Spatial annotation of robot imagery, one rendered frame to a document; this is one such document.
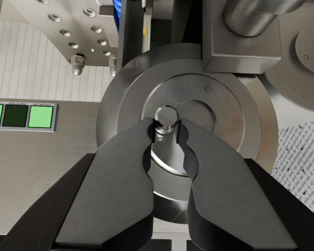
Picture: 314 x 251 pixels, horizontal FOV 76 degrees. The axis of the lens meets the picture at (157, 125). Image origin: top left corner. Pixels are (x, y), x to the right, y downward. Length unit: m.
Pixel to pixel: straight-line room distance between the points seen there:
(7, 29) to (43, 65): 0.51
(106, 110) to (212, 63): 0.09
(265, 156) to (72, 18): 0.38
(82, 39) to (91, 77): 1.62
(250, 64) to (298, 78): 0.06
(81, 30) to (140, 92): 0.32
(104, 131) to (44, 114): 0.40
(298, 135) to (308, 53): 0.15
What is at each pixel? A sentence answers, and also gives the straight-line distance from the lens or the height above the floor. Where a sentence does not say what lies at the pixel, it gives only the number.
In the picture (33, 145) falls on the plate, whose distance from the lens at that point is 0.57.
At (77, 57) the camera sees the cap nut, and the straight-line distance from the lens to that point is 0.56.
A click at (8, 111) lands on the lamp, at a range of 0.60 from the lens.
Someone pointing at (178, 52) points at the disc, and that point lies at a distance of 0.18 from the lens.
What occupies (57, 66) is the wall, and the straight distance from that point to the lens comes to 2.24.
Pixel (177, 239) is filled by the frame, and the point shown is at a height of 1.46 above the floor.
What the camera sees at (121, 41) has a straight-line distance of 0.20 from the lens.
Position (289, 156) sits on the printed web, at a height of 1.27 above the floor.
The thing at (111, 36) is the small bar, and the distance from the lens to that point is 0.43.
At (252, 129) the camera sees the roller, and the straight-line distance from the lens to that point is 0.18.
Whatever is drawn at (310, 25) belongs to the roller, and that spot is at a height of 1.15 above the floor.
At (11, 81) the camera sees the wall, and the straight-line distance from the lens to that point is 2.36.
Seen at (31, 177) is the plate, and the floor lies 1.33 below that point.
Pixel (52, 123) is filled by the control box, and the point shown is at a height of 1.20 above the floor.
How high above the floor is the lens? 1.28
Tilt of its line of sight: 10 degrees down
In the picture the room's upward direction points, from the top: 178 degrees counter-clockwise
